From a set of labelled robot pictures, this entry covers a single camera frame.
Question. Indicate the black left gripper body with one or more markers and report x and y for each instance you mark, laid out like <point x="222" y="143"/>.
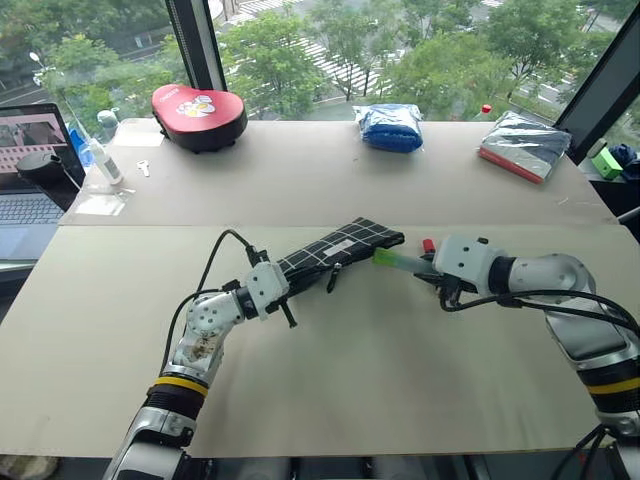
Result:
<point x="289" y="312"/>

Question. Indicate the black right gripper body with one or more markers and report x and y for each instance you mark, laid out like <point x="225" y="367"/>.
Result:
<point x="452" y="292"/>

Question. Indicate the green highlighter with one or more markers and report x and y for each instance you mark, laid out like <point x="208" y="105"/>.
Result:
<point x="395" y="260"/>

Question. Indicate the black white-grid zip pouch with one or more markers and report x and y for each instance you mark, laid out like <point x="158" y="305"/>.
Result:
<point x="345" y="245"/>

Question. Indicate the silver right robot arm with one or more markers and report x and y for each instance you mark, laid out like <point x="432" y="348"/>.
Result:
<point x="575" y="310"/>

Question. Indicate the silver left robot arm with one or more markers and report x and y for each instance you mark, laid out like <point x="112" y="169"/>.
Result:
<point x="200" y="320"/>

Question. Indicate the blue cloth in plastic bag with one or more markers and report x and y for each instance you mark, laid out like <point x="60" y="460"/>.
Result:
<point x="390" y="127"/>

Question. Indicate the silver red packet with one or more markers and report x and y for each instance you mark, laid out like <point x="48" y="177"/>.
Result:
<point x="525" y="147"/>

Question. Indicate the red-capped bottle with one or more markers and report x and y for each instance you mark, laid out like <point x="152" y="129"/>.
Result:
<point x="486" y="111"/>

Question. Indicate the green box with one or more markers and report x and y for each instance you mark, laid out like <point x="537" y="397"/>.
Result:
<point x="606" y="164"/>

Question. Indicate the red black heart-shaped case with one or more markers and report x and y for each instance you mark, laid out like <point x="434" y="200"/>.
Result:
<point x="197" y="117"/>

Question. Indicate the clear flat plastic bag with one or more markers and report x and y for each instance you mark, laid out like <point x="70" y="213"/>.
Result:
<point x="102" y="202"/>

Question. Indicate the dark blue crumpled cloth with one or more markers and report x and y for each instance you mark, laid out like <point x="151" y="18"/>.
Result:
<point x="629" y="160"/>

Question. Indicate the white glue bottle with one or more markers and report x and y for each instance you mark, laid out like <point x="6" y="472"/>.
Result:
<point x="107" y="165"/>

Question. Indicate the grey-green bottle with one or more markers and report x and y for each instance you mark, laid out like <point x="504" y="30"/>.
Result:
<point x="107" y="125"/>

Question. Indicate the blue plastic bag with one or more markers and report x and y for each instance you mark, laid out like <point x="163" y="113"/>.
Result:
<point x="82" y="147"/>

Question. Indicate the open laptop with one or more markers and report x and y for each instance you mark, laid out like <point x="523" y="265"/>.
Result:
<point x="30" y="200"/>

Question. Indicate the black round device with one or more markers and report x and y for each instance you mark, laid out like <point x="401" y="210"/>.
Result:
<point x="37" y="167"/>

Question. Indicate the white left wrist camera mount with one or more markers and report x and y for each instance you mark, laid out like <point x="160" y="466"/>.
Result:
<point x="267" y="287"/>

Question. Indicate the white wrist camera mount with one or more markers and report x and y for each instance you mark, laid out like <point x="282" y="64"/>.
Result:
<point x="462" y="260"/>
<point x="267" y="287"/>

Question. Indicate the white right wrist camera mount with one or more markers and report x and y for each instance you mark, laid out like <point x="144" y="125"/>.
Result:
<point x="462" y="260"/>

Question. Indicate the black window frame post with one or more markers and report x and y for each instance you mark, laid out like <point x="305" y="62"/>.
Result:
<point x="195" y="45"/>
<point x="600" y="75"/>

